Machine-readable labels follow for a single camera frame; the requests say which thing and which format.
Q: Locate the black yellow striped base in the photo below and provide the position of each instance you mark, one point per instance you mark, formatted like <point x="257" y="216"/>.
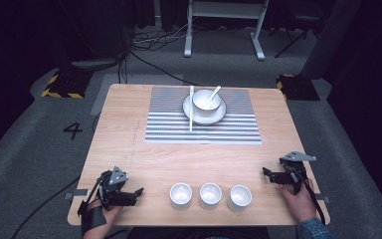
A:
<point x="66" y="84"/>
<point x="298" y="88"/>

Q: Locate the white cup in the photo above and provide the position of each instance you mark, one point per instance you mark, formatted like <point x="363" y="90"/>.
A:
<point x="210" y="195"/>
<point x="180" y="195"/>
<point x="239" y="197"/>

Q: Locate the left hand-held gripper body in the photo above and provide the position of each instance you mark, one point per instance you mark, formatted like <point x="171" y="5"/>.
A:
<point x="111" y="194"/>

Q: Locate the grey tape tab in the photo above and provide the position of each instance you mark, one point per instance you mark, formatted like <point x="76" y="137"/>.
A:
<point x="78" y="193"/>
<point x="323" y="199"/>

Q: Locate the person's left hand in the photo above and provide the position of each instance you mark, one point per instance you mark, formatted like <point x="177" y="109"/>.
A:
<point x="111" y="214"/>

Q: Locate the white plate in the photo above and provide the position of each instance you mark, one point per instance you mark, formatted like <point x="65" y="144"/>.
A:
<point x="209" y="119"/>

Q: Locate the grey curtain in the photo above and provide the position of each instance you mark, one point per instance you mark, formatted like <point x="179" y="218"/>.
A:
<point x="330" y="36"/>

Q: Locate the grey striped placemat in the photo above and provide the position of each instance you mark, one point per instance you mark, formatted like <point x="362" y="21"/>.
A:
<point x="165" y="129"/>

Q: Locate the white chopstick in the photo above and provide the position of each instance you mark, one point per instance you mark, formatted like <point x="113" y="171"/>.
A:
<point x="190" y="113"/>
<point x="192" y="91"/>

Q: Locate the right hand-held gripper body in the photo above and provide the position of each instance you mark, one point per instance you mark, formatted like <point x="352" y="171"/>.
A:
<point x="293" y="172"/>

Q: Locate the white metal table frame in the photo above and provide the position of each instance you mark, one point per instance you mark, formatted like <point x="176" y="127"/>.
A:
<point x="225" y="10"/>

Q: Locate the white spoon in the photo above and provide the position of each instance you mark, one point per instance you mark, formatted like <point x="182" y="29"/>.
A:
<point x="214" y="93"/>

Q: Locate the white bowl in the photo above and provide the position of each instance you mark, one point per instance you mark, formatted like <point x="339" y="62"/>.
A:
<point x="205" y="107"/>

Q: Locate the person's right hand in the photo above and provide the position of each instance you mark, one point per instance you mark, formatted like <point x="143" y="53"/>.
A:
<point x="300" y="205"/>

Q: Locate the black tripod stand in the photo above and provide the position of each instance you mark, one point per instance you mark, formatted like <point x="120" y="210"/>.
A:
<point x="295" y="36"/>

